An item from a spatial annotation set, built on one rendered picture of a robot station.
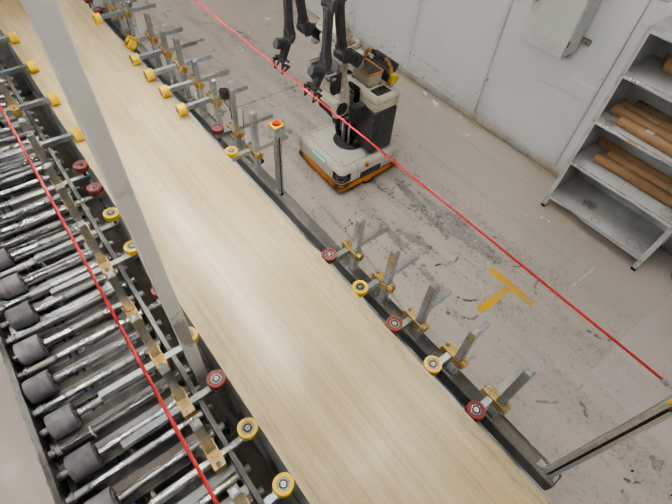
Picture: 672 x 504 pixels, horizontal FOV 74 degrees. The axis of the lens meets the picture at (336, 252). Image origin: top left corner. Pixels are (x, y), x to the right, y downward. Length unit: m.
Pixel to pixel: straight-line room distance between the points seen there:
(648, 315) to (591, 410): 0.99
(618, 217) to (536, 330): 1.38
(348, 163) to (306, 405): 2.34
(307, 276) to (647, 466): 2.31
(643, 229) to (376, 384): 3.01
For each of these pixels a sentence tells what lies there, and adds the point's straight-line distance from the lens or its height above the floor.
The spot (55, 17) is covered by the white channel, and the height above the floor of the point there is 2.33.
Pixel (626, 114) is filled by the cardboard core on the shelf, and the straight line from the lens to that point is 3.93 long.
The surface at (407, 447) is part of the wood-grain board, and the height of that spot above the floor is 0.90.
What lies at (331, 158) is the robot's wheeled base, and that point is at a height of 0.28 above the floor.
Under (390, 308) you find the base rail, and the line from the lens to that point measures 2.40.
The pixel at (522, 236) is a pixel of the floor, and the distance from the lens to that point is 4.00.
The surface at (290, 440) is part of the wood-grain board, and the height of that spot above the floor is 0.90.
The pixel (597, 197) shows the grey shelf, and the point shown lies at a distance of 4.48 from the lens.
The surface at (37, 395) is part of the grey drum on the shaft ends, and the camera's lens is 2.30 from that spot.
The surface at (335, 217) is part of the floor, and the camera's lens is 3.71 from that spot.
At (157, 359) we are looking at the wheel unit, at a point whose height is 0.85.
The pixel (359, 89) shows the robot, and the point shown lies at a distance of 3.69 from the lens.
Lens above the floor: 2.71
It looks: 51 degrees down
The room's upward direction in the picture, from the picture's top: 6 degrees clockwise
